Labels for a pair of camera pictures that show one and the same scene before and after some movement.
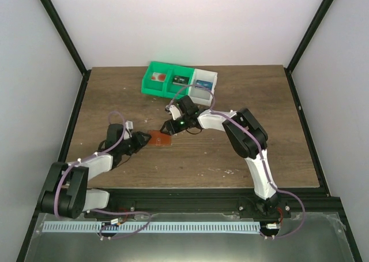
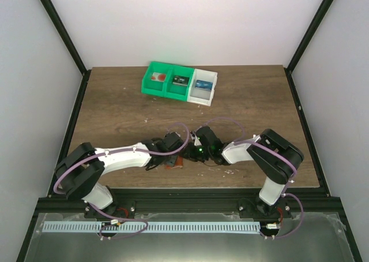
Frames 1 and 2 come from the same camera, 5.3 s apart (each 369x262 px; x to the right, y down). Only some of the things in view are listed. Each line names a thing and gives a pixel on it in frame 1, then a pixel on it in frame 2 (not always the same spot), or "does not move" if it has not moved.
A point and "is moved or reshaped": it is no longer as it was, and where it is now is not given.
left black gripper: x=140 y=141 to x=171 y=161
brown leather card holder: x=158 y=138 is moved or reshaped
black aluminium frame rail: x=311 y=201 does not move
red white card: x=158 y=77 does not move
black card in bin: x=179 y=79 does not move
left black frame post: x=56 y=18 does not move
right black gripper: x=169 y=124 to x=190 y=153
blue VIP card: x=204 y=85 does not move
